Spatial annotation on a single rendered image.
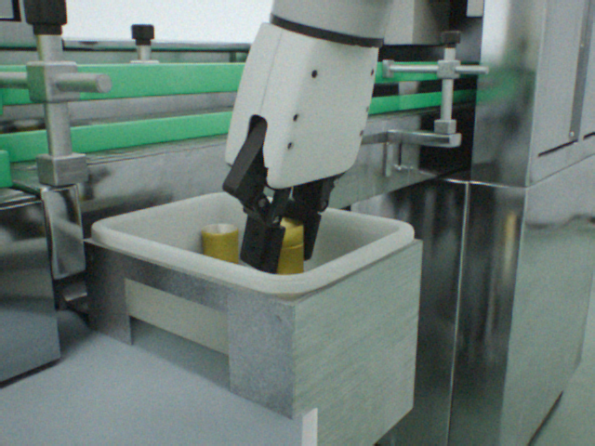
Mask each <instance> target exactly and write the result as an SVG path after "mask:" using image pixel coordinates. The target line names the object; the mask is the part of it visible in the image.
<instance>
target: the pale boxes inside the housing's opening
mask: <svg viewBox="0 0 595 446"><path fill-rule="evenodd" d="M450 5H451V0H449V1H446V2H435V1H433V0H394V1H393V4H392V8H391V12H390V19H389V23H388V27H387V30H386V33H385V37H384V46H443V45H444V44H441V33H442V32H449V20H450ZM467 17H469V18H475V19H482V18H483V0H469V1H468V14H467Z"/></svg>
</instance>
